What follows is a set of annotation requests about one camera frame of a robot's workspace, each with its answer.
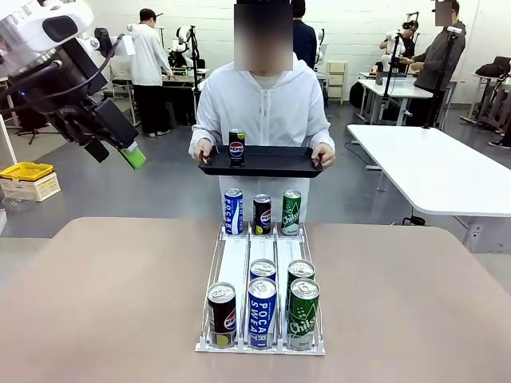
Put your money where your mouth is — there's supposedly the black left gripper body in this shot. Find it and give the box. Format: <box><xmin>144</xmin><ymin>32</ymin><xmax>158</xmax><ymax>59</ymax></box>
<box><xmin>7</xmin><ymin>55</ymin><xmax>140</xmax><ymax>152</ymax></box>

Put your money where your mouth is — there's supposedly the black serving tray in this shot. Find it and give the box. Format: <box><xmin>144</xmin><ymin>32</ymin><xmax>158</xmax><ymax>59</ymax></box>
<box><xmin>198</xmin><ymin>145</ymin><xmax>324</xmax><ymax>178</ymax></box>

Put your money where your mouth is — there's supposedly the person's left forearm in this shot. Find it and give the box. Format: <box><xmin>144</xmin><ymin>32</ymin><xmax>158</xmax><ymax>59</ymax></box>
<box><xmin>309</xmin><ymin>115</ymin><xmax>335</xmax><ymax>148</ymax></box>

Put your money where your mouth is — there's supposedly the person's right forearm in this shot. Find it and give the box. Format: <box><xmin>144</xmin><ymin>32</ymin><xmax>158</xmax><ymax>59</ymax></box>
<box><xmin>191</xmin><ymin>115</ymin><xmax>216</xmax><ymax>144</ymax></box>

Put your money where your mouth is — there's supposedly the person in white zip hoodie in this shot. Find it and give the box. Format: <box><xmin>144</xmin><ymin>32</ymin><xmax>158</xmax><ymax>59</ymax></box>
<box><xmin>189</xmin><ymin>0</ymin><xmax>336</xmax><ymax>223</ymax></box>

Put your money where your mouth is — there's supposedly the seated person with headset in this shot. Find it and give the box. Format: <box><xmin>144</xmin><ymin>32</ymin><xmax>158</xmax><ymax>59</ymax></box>
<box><xmin>378</xmin><ymin>19</ymin><xmax>420</xmax><ymax>69</ymax></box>

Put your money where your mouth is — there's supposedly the person's right hand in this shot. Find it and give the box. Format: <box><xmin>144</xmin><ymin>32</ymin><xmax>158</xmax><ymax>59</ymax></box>
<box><xmin>190</xmin><ymin>139</ymin><xmax>215</xmax><ymax>165</ymax></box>

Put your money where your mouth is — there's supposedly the person's left hand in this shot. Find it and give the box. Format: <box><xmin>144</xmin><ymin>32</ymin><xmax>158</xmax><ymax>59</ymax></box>
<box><xmin>311</xmin><ymin>143</ymin><xmax>336</xmax><ymax>168</ymax></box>

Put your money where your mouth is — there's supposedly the white plastic crate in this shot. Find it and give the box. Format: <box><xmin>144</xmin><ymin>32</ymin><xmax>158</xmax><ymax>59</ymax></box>
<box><xmin>0</xmin><ymin>171</ymin><xmax>62</xmax><ymax>203</ymax></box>

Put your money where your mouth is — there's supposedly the yellow crate lid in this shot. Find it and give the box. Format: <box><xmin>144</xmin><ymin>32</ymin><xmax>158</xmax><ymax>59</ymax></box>
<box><xmin>0</xmin><ymin>161</ymin><xmax>55</xmax><ymax>183</ymax></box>

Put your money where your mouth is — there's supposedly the bystander in white hoodie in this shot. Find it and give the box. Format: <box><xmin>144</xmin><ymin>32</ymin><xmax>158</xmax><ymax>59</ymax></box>
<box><xmin>129</xmin><ymin>7</ymin><xmax>176</xmax><ymax>137</ymax></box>

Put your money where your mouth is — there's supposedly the grey background desk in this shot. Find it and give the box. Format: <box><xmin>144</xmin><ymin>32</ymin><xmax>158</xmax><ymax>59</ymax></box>
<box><xmin>111</xmin><ymin>67</ymin><xmax>211</xmax><ymax>116</ymax></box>

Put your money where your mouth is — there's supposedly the clear plastic bag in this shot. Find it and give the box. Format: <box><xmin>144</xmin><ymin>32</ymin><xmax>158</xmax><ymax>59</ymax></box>
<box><xmin>2</xmin><ymin>195</ymin><xmax>35</xmax><ymax>212</ymax></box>

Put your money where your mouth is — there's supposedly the blue Pocari Sweat display can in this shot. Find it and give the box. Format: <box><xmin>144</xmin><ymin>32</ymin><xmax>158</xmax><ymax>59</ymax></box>
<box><xmin>224</xmin><ymin>188</ymin><xmax>244</xmax><ymax>235</ymax></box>

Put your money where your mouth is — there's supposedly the black tripod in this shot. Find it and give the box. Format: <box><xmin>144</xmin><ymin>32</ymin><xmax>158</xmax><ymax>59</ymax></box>
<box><xmin>187</xmin><ymin>24</ymin><xmax>207</xmax><ymax>81</ymax></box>

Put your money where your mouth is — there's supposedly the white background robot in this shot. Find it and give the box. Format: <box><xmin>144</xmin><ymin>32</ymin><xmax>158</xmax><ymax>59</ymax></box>
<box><xmin>313</xmin><ymin>27</ymin><xmax>331</xmax><ymax>71</ymax></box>
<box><xmin>165</xmin><ymin>26</ymin><xmax>196</xmax><ymax>69</ymax></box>

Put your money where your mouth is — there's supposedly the black Pepsi display can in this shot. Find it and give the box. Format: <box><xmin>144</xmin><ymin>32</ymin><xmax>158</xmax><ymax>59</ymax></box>
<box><xmin>252</xmin><ymin>193</ymin><xmax>272</xmax><ymax>235</ymax></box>

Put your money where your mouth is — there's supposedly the white can dispenser rack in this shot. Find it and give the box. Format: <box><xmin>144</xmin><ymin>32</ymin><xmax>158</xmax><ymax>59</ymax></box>
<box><xmin>194</xmin><ymin>221</ymin><xmax>327</xmax><ymax>356</ymax></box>

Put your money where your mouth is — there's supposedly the green Chilsung display can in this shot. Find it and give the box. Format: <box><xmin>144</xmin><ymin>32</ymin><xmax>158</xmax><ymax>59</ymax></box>
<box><xmin>280</xmin><ymin>189</ymin><xmax>303</xmax><ymax>237</ymax></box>

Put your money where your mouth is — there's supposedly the green Chilsung cider can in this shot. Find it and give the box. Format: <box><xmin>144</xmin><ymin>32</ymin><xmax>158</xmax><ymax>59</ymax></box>
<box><xmin>286</xmin><ymin>259</ymin><xmax>316</xmax><ymax>320</ymax></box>
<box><xmin>287</xmin><ymin>277</ymin><xmax>321</xmax><ymax>351</ymax></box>

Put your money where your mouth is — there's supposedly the bystander in dark jacket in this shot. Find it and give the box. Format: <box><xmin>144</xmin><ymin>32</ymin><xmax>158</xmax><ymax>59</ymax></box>
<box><xmin>291</xmin><ymin>0</ymin><xmax>319</xmax><ymax>71</ymax></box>

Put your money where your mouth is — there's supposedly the white drawer cabinet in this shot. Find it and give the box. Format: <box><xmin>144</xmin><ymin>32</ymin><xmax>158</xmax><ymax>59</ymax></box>
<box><xmin>327</xmin><ymin>60</ymin><xmax>349</xmax><ymax>105</ymax></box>

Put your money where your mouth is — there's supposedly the white background desk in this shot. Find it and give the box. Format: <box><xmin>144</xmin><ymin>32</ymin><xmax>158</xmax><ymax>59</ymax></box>
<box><xmin>356</xmin><ymin>77</ymin><xmax>434</xmax><ymax>125</ymax></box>

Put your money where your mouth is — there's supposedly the large white table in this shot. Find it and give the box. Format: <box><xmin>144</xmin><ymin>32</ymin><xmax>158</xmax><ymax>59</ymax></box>
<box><xmin>346</xmin><ymin>123</ymin><xmax>511</xmax><ymax>255</ymax></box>

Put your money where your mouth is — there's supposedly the bystander in grey jacket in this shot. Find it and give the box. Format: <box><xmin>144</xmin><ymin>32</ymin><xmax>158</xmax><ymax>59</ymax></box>
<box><xmin>409</xmin><ymin>0</ymin><xmax>467</xmax><ymax>128</ymax></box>

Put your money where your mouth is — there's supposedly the black bag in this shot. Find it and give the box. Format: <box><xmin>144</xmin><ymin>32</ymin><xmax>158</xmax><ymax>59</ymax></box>
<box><xmin>474</xmin><ymin>55</ymin><xmax>511</xmax><ymax>79</ymax></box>

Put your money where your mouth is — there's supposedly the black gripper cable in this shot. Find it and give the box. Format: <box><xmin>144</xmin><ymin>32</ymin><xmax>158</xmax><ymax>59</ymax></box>
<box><xmin>0</xmin><ymin>34</ymin><xmax>125</xmax><ymax>115</ymax></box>

